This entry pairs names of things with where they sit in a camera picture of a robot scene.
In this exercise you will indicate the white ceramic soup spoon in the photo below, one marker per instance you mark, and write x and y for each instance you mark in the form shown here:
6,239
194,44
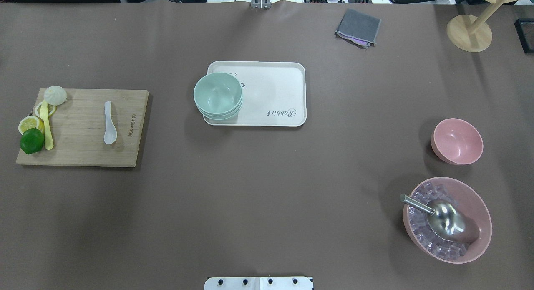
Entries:
110,134

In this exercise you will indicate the small pink bowl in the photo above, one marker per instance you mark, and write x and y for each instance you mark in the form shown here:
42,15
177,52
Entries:
457,142

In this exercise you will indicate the lower green bowl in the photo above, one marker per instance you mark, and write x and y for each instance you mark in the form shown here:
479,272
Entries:
222,117

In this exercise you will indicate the green bowl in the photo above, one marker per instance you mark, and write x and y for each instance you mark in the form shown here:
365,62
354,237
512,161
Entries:
222,117
217,93

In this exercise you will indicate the top green bowl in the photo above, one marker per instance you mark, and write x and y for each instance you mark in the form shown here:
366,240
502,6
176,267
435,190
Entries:
217,93

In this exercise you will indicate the large pink ice bowl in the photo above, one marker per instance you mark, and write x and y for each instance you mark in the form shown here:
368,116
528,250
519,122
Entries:
467,201

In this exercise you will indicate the lemon slice under spoon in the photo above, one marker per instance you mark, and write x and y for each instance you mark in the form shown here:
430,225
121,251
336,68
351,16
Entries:
49,107

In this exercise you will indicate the yellow plastic spoon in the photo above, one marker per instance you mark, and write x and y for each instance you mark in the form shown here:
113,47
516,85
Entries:
43,114

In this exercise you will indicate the white rectangular serving tray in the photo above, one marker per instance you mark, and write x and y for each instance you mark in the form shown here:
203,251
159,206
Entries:
274,93

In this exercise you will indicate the folded grey cloth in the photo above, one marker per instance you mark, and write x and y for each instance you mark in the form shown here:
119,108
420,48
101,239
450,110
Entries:
359,28

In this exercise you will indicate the bamboo cutting board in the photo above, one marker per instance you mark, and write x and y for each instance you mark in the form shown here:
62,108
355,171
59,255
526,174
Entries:
78,128

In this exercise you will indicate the metal ice scoop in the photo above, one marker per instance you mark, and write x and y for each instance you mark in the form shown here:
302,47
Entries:
445,220

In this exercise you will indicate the wooden mug tree stand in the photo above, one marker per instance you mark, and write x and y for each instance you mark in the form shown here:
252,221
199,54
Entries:
471,33

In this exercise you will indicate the green lime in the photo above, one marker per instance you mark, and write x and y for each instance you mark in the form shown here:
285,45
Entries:
32,141

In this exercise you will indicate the lemon half slice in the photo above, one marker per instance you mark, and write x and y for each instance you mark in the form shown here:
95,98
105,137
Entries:
30,122

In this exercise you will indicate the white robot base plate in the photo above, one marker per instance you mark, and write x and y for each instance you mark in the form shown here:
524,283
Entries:
260,283

